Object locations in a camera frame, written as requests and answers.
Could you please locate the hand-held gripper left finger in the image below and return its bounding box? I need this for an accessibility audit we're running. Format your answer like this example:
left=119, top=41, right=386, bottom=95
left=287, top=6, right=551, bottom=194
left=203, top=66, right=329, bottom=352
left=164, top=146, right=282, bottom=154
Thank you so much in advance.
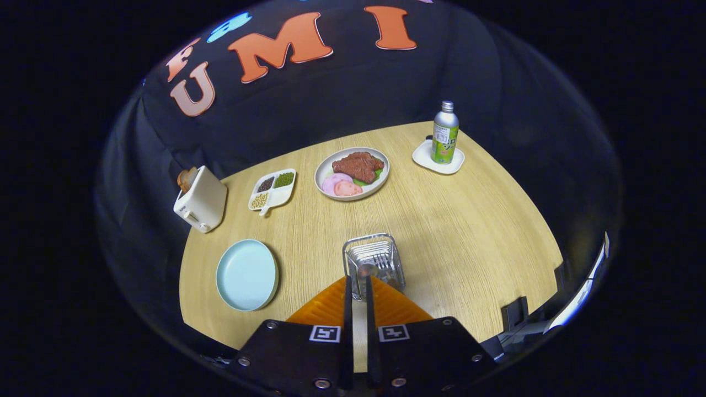
left=228, top=275, right=354, bottom=397

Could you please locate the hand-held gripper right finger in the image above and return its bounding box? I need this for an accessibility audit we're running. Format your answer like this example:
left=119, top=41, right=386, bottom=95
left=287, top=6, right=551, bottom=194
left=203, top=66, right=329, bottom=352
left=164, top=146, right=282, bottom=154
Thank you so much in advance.
left=365, top=275, right=498, bottom=394

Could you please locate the silver fork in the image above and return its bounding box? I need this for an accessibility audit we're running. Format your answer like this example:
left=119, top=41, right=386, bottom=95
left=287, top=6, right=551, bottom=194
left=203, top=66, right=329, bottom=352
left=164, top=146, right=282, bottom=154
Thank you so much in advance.
left=356, top=251, right=400, bottom=301

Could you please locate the light blue round plate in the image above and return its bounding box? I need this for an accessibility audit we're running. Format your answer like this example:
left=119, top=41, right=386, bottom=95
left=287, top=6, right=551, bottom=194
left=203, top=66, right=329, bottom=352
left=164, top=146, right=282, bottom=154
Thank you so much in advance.
left=215, top=239, right=280, bottom=312

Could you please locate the black table clamp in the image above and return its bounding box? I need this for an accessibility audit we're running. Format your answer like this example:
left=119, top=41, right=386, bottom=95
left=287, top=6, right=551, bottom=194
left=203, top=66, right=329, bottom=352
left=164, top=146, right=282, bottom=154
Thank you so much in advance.
left=501, top=297, right=529, bottom=330

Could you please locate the white divided dish with beans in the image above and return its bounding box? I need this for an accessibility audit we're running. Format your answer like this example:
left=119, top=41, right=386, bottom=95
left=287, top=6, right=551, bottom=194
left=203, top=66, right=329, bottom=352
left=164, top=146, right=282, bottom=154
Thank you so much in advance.
left=248, top=168, right=297, bottom=217

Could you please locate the white toaster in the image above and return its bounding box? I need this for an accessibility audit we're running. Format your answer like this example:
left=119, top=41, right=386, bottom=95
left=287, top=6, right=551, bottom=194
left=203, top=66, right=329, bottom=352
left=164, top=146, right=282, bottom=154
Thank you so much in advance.
left=173, top=165, right=228, bottom=234

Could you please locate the green lettuce leaf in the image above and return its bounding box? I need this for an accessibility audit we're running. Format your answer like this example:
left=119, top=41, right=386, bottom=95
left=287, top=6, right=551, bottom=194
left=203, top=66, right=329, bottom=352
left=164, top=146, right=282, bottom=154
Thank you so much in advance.
left=353, top=168, right=384, bottom=187

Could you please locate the beige round plate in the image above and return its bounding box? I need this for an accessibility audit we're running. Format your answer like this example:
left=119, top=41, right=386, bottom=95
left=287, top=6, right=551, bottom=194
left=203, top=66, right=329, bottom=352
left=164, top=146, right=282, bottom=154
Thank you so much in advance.
left=314, top=147, right=391, bottom=201

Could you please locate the white square coaster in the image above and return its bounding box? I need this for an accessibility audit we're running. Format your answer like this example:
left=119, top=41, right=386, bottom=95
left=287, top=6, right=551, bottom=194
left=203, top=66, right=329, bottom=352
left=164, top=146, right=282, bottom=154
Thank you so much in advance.
left=412, top=139, right=466, bottom=175

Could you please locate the brown toast slice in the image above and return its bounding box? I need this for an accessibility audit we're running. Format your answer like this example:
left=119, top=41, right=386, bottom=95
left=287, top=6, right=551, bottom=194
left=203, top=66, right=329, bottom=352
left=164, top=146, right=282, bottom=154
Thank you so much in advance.
left=176, top=167, right=199, bottom=194

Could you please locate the brown steak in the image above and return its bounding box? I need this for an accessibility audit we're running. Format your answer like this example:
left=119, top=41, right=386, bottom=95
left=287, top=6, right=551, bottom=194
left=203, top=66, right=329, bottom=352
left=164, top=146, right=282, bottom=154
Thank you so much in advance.
left=331, top=152, right=385, bottom=184

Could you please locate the green label metal bottle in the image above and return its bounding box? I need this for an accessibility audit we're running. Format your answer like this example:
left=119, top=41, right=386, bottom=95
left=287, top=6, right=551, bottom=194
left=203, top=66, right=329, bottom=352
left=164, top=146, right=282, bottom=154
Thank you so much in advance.
left=431, top=100, right=460, bottom=165

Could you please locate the silver wire cutlery basket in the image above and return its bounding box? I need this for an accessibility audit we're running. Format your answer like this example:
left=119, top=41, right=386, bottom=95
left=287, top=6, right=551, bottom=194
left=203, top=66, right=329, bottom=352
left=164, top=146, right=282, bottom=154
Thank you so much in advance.
left=342, top=233, right=407, bottom=302

